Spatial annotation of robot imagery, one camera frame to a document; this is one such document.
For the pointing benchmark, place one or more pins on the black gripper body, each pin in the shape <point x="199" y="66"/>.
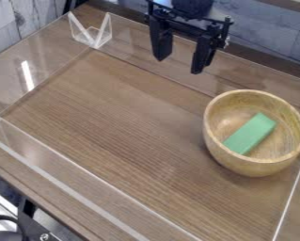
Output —
<point x="194" y="17"/>

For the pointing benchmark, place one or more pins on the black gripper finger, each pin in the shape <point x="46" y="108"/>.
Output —
<point x="162" y="37"/>
<point x="203" y="54"/>

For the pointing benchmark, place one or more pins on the green rectangular stick block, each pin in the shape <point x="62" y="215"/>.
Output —
<point x="250" y="135"/>

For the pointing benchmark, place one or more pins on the wooden bowl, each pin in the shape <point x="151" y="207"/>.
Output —
<point x="227" y="112"/>

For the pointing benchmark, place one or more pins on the clear acrylic corner bracket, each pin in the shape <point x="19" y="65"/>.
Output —
<point x="91" y="36"/>

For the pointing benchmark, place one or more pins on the clear acrylic barrier wall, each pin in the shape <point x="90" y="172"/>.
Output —
<point x="101" y="212"/>

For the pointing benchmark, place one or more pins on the black table leg frame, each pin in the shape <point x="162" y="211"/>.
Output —
<point x="41" y="226"/>

